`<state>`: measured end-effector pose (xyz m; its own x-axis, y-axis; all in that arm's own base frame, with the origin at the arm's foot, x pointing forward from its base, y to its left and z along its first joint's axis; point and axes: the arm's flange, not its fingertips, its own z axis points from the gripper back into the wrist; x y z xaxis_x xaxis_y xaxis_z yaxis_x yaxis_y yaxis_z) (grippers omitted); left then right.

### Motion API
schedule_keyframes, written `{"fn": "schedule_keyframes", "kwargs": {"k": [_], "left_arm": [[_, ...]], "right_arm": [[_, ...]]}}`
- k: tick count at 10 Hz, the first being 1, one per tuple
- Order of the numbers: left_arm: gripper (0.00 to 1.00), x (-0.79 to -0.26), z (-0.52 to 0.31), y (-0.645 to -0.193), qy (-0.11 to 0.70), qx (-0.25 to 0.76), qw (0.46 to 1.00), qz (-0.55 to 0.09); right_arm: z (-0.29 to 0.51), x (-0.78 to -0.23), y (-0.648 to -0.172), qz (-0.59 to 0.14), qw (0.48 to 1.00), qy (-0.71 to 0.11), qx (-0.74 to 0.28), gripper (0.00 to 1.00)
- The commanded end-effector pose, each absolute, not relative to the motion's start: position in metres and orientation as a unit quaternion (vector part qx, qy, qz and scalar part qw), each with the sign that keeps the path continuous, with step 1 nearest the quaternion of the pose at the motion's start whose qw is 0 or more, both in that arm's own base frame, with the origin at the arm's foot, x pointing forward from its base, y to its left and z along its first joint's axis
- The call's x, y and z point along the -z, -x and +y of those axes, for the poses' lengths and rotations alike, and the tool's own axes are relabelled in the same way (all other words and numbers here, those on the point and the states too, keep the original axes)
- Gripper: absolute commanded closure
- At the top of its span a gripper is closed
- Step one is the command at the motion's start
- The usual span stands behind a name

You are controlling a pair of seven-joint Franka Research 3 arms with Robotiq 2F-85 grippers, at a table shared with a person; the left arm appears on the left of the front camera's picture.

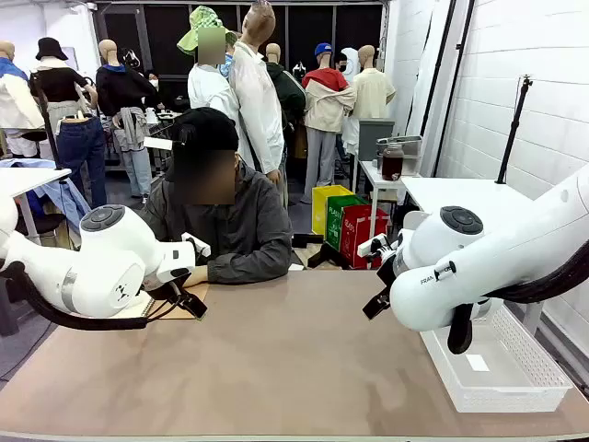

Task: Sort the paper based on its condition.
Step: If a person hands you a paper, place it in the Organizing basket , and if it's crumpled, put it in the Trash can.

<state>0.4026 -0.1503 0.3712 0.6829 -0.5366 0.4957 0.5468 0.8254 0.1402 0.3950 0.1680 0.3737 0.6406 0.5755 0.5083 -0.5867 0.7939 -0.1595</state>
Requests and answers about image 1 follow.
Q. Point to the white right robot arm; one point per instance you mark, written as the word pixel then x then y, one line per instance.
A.
pixel 506 248

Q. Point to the black floor stand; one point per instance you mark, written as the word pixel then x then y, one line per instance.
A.
pixel 331 255

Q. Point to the mannequin in red beige jacket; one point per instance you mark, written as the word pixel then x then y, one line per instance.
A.
pixel 326 106

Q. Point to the blue cap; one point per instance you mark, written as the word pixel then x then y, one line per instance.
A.
pixel 323 48

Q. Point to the mannequin in dark green hoodie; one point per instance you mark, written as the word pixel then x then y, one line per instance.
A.
pixel 290 92

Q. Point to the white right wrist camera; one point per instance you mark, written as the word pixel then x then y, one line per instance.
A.
pixel 368 246

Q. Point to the masked person in black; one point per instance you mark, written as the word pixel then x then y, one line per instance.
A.
pixel 153 83

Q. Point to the blue jeans on form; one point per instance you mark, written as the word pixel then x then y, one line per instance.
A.
pixel 80 147

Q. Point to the spiral notebook with brown cover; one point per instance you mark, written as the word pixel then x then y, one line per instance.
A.
pixel 143 307

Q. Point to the black hanging headset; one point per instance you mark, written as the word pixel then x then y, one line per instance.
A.
pixel 130 57

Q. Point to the mannequin in beige shirt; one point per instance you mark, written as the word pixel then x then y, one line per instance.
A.
pixel 373 92

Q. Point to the red recycling bin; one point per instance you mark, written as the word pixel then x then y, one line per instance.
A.
pixel 368 221

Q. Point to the black wall pipe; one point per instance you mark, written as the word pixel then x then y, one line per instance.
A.
pixel 461 46
pixel 444 46

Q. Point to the masked person with black hair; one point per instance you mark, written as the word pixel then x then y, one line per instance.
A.
pixel 340 62

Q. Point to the white board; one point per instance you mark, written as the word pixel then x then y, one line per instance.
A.
pixel 71 57

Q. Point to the white oval object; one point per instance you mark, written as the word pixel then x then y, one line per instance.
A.
pixel 353 60

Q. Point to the mannequin in black top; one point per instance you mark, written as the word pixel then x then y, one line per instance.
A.
pixel 57 83

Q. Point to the black slanted pole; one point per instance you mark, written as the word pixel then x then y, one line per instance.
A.
pixel 47 124

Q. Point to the mannequin in black hoodie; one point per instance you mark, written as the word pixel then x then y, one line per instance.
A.
pixel 122 87

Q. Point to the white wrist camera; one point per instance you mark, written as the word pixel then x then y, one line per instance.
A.
pixel 368 246
pixel 195 244

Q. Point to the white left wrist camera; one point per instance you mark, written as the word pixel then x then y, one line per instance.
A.
pixel 195 244

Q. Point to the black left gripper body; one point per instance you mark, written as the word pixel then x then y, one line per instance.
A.
pixel 168 287

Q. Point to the white label in basket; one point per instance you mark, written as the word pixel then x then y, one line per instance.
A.
pixel 477 363

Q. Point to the mannequin in white shirt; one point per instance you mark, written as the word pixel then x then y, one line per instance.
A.
pixel 209 92

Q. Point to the yellow recycling bin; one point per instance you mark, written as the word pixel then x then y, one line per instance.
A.
pixel 322 207

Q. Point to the black bucket hat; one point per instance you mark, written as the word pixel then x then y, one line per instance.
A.
pixel 51 48

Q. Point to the white perforated plastic basket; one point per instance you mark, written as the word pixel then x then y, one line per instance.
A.
pixel 506 382

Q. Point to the tall brown-haired mannequin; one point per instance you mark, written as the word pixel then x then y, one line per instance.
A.
pixel 257 101

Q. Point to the white jug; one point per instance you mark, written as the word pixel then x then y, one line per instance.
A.
pixel 152 116

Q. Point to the person's left forearm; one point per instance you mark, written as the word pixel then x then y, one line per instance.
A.
pixel 248 269

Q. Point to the grey jacket of seated person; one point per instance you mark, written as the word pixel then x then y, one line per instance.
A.
pixel 248 230

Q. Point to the stacked metal containers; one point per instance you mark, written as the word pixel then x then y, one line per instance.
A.
pixel 405 140

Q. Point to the glass jar of brown liquid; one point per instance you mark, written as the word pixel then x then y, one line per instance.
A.
pixel 392 161

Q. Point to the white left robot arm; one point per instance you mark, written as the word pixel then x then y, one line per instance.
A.
pixel 106 258

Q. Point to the small white side table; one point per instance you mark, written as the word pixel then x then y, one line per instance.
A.
pixel 368 168

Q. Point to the large white side table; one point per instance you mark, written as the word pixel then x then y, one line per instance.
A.
pixel 460 193

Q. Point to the blue cloth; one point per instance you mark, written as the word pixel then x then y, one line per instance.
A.
pixel 60 198

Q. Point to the green checked sun hat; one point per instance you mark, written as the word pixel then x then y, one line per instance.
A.
pixel 198 23

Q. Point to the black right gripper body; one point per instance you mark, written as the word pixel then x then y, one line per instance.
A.
pixel 389 276

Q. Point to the person's left hand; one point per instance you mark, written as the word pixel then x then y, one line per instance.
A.
pixel 199 276

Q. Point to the black baseball cap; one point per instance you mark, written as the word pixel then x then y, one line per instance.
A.
pixel 202 129

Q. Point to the green recycling bin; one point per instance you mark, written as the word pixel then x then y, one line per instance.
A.
pixel 336 221

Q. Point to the mannequin in blue white top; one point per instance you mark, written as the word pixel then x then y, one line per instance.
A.
pixel 14 92

